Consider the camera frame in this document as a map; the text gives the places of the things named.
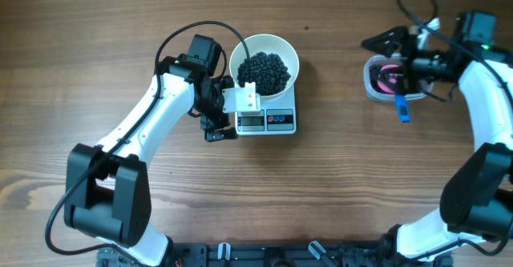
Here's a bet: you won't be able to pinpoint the white bowl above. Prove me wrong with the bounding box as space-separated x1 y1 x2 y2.
228 34 300 99

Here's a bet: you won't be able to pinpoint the black beans in container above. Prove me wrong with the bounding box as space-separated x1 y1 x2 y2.
369 64 382 93

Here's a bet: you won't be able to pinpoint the pink scoop with blue handle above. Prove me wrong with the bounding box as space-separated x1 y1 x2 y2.
376 64 410 123

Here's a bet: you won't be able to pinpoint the clear plastic container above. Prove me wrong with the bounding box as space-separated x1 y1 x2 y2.
363 53 434 103

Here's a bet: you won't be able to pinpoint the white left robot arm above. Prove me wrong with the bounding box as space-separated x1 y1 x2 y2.
61 34 237 266

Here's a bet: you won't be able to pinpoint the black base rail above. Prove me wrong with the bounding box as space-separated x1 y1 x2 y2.
95 241 454 267

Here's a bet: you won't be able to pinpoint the white digital kitchen scale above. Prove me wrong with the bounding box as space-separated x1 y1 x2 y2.
235 87 297 136

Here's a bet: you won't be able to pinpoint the black beans in bowl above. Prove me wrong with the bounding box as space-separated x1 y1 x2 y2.
236 52 291 96

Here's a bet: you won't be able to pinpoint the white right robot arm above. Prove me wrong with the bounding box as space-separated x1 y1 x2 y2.
362 11 512 265

